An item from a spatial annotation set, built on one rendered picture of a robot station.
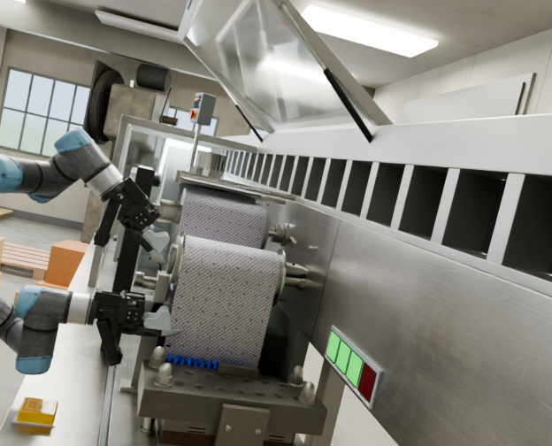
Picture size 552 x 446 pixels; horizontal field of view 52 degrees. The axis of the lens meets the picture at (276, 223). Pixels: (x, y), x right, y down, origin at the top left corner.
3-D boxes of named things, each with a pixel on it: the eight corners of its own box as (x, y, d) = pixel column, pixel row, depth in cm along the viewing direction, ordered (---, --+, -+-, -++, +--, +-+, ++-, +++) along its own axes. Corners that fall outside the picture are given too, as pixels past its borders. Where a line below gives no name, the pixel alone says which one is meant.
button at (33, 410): (22, 406, 121) (25, 396, 121) (57, 410, 123) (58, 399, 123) (16, 422, 115) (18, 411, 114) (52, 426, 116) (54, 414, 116)
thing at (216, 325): (161, 357, 134) (177, 282, 132) (256, 371, 140) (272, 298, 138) (161, 358, 133) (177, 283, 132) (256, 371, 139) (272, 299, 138)
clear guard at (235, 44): (183, 37, 214) (184, 36, 214) (272, 134, 227) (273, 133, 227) (224, -58, 113) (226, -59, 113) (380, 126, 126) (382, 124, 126)
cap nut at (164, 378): (153, 379, 119) (157, 358, 118) (171, 380, 120) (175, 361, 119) (154, 386, 115) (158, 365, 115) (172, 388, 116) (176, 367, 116)
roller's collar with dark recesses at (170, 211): (156, 219, 163) (160, 197, 162) (176, 223, 164) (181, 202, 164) (157, 222, 156) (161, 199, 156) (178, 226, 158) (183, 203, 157)
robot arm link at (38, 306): (18, 314, 128) (25, 279, 128) (68, 322, 131) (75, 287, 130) (10, 326, 121) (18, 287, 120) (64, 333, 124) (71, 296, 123)
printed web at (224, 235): (149, 349, 172) (183, 186, 167) (223, 359, 178) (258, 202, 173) (151, 406, 134) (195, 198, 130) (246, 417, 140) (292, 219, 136)
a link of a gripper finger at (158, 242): (181, 253, 131) (157, 222, 130) (161, 269, 131) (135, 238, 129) (181, 250, 134) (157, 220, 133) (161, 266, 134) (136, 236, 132)
